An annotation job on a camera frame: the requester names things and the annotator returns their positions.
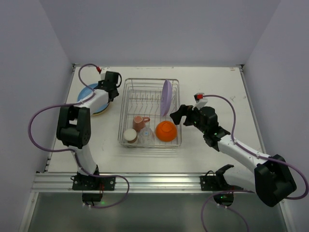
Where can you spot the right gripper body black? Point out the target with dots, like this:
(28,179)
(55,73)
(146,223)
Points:
(189,116)

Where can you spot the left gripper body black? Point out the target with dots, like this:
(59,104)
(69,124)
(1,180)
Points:
(112,92)

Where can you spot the purple plate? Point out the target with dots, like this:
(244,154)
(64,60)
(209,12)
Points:
(166,97)

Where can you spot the blue plate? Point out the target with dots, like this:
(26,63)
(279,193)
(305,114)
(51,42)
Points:
(85,92)

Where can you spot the green woven pattern plate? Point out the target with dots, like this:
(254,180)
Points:
(100,112)

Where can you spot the pink mug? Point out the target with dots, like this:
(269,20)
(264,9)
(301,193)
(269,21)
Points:
(139,122)

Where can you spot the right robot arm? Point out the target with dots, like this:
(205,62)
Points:
(273,180)

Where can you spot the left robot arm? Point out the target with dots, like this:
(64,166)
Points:
(74,121)

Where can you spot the orange bowl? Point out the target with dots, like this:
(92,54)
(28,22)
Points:
(166,131)

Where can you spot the clear glass cup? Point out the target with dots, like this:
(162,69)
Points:
(146,136)

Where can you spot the white brown cup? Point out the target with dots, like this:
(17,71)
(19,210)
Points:
(130,136)

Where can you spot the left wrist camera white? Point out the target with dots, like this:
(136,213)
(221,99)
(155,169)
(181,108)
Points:
(103,73)

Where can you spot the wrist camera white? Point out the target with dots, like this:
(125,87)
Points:
(103,73)
(201,101)

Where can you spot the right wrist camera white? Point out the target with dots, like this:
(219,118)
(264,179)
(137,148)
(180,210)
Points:
(201,101)

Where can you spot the metal wire dish rack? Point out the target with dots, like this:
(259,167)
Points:
(142,97)

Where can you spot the aluminium mounting rail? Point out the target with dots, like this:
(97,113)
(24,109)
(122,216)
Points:
(139,182)

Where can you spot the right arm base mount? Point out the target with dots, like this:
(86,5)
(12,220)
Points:
(215,181)

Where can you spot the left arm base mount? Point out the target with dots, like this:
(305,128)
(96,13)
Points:
(92,187)

